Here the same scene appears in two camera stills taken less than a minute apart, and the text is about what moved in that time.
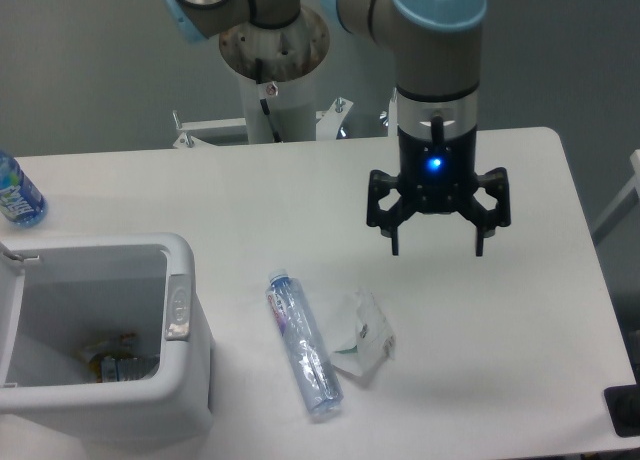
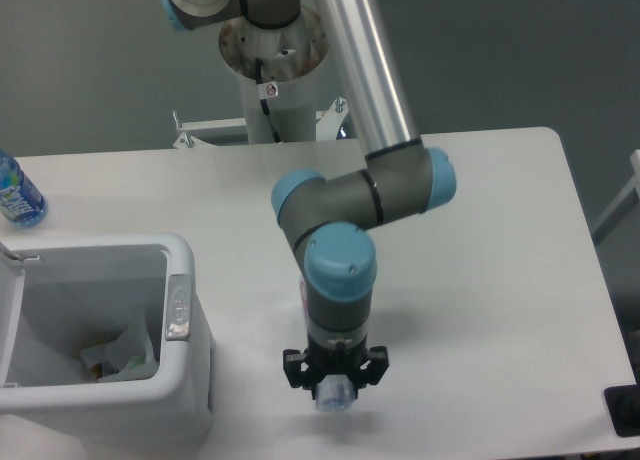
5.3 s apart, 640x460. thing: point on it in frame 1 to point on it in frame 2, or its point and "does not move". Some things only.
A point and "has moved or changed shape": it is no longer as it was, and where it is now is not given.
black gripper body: x=438 y=176 to x=327 y=361
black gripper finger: x=485 y=220 to x=378 y=364
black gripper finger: x=389 y=220 to x=295 y=367
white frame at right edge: x=628 y=201 does not move
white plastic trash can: x=62 y=293 does not move
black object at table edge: x=623 y=405 does not move
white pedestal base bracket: x=327 y=122 does not move
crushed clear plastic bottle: x=319 y=383 has moved or changed shape
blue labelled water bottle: x=20 y=202 does not move
